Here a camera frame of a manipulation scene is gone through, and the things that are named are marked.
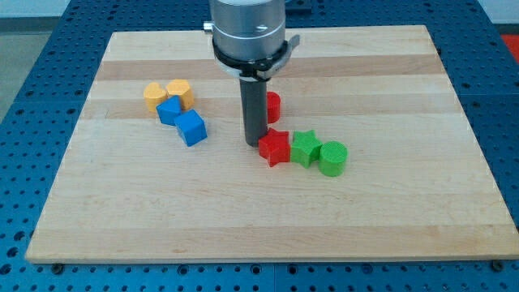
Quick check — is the red cylinder block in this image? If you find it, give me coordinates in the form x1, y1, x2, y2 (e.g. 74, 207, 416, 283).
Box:
267, 91, 281, 124

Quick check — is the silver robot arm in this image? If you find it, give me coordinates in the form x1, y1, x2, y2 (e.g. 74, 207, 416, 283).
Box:
204, 0, 300, 82

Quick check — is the red star block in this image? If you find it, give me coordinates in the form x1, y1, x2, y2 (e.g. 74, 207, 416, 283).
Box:
258, 128, 291, 167

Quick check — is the green star block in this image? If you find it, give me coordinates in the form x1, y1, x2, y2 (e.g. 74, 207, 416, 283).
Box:
290, 130, 323, 169

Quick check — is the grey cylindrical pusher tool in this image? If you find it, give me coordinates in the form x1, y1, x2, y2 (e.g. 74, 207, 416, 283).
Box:
240, 80, 268, 147

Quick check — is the blue cube block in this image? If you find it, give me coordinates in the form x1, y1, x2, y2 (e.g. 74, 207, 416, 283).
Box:
174, 109, 208, 147

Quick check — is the green cylinder block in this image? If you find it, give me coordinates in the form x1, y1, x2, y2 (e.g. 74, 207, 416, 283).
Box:
318, 141, 348, 177

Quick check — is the blue pentagon block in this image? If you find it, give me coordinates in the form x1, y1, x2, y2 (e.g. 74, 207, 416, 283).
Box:
156, 96, 182, 126

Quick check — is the yellow hexagon block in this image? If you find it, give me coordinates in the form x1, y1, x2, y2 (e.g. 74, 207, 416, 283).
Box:
165, 79, 195, 110

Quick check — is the yellow heart block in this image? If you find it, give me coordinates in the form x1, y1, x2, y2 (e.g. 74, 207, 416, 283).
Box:
143, 82, 168, 113

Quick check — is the wooden board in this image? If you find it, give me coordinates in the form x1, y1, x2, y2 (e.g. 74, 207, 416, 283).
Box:
26, 25, 518, 264

